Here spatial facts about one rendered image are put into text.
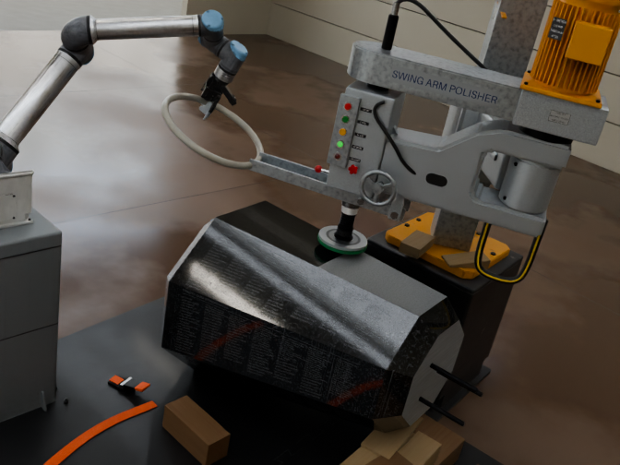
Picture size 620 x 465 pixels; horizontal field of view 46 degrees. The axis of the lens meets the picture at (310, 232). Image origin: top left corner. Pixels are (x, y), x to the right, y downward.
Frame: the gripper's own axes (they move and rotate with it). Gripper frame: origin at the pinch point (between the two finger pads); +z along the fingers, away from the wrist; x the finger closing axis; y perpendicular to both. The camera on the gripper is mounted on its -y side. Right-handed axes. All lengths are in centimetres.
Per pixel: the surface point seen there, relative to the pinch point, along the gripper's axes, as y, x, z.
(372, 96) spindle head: -36, 57, -64
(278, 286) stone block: -40, 81, 18
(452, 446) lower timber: -139, 116, 40
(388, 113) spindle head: -44, 61, -63
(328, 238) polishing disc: -56, 62, -2
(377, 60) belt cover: -31, 54, -76
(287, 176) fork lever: -30, 48, -13
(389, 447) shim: -100, 128, 39
